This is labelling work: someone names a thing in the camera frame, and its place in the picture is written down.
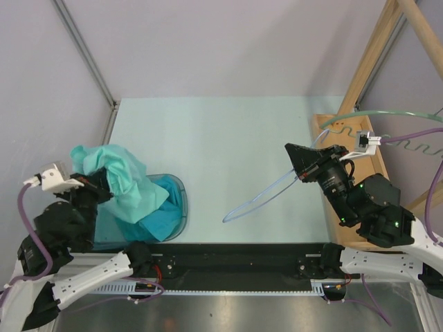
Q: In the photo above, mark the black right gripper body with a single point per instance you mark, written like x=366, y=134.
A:
x=327, y=170

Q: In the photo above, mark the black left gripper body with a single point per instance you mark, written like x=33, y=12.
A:
x=91, y=191

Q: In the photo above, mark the mint green t shirt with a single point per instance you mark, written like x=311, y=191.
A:
x=135, y=196

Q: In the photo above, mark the translucent green plastic hanger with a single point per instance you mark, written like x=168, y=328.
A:
x=390, y=122

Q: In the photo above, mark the blue mesh t shirt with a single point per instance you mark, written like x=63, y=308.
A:
x=166, y=222

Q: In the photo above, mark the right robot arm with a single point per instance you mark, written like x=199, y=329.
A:
x=373, y=208

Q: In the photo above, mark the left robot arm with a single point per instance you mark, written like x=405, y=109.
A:
x=31, y=299

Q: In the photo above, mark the teal transparent plastic bin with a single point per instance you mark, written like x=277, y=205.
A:
x=108, y=235

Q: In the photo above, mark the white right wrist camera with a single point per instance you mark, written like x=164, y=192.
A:
x=366, y=144

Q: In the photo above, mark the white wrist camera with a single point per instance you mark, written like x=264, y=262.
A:
x=54, y=178
x=366, y=144

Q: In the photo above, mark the wooden clothes rack frame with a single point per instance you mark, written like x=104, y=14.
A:
x=389, y=19

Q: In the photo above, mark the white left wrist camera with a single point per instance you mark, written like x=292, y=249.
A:
x=54, y=178

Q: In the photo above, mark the white cable duct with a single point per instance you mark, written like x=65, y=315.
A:
x=133, y=288

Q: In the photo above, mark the aluminium frame post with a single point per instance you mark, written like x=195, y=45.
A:
x=80, y=44

